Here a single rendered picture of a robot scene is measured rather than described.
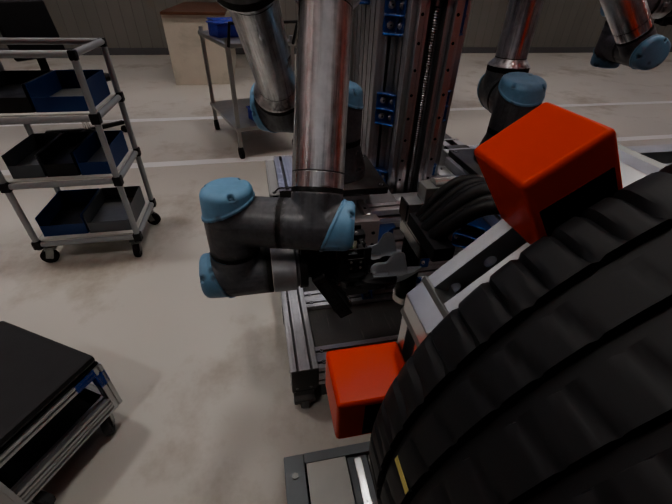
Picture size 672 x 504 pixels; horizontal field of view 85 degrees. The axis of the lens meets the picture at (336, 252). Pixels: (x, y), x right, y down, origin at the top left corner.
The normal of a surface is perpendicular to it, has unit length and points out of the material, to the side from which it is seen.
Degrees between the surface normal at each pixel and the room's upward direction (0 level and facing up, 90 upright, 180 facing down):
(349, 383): 0
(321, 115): 60
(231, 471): 0
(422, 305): 45
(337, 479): 0
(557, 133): 35
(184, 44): 90
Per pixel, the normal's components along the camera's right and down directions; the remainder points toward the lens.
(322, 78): 0.03, 0.11
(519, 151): -0.54, -0.61
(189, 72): 0.20, 0.58
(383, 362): 0.03, -0.80
